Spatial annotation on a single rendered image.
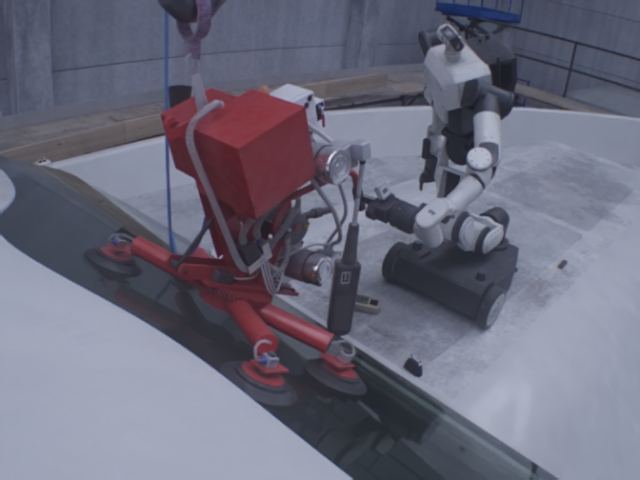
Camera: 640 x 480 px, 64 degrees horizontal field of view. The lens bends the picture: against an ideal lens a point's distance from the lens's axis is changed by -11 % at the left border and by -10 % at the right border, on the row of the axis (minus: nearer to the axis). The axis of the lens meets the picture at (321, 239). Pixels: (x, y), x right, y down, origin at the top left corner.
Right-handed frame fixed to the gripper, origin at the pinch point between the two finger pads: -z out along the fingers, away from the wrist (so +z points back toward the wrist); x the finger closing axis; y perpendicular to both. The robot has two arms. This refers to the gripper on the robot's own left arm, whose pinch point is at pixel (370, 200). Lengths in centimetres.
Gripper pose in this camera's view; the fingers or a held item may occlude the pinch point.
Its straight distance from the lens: 182.8
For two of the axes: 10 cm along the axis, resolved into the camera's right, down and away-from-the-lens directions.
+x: 6.8, -5.2, 5.1
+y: -1.0, -7.6, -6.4
